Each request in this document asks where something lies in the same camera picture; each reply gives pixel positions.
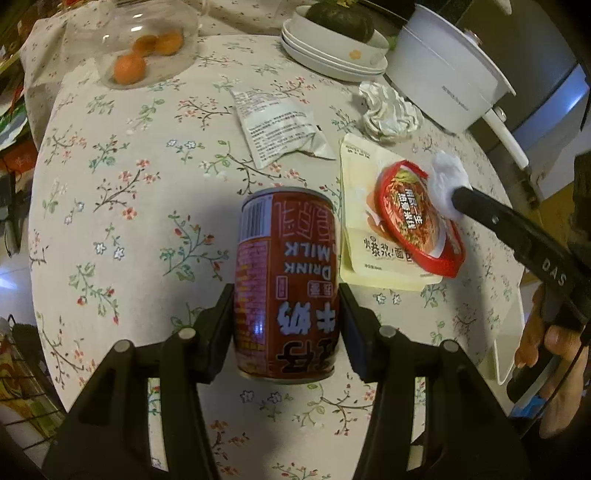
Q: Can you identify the dark green squash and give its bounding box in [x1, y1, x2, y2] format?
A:
[305, 1, 376, 43]

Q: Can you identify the white tissue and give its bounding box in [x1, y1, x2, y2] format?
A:
[431, 151, 472, 221]

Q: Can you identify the grey refrigerator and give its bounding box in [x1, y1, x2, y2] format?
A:
[468, 62, 591, 200]

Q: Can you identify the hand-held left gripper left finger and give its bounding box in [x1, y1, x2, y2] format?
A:
[44, 282, 236, 480]

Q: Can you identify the crumpled silver wrapper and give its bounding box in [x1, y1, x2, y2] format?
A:
[359, 80, 424, 142]

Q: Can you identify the red instant noodle lid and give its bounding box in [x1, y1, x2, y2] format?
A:
[373, 160, 465, 278]

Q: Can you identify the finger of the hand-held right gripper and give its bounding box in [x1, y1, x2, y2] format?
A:
[450, 185, 537, 260]

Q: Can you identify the wooden shelf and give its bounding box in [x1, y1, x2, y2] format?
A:
[0, 0, 35, 259]

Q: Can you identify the glass jar with wooden lid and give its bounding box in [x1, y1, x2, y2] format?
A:
[95, 0, 200, 90]

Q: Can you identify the white snack packet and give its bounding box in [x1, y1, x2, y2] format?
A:
[230, 88, 337, 169]

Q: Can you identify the stack of white bowls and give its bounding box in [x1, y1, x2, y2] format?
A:
[281, 4, 391, 84]

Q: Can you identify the black wire rack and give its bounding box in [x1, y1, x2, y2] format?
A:
[0, 314, 66, 441]

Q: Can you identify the small orange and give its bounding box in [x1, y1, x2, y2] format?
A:
[133, 35, 158, 58]
[114, 54, 147, 86]
[154, 30, 182, 56]

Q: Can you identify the red milk drink can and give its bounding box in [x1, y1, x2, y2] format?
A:
[232, 187, 342, 381]

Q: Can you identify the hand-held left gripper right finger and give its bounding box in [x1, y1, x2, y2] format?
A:
[338, 282, 527, 480]

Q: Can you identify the person's right hand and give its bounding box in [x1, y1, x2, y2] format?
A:
[515, 286, 591, 403]

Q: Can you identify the cream bread bag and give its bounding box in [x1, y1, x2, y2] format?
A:
[338, 134, 445, 292]

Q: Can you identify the white electric cooking pot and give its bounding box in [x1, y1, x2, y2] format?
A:
[385, 4, 530, 172]

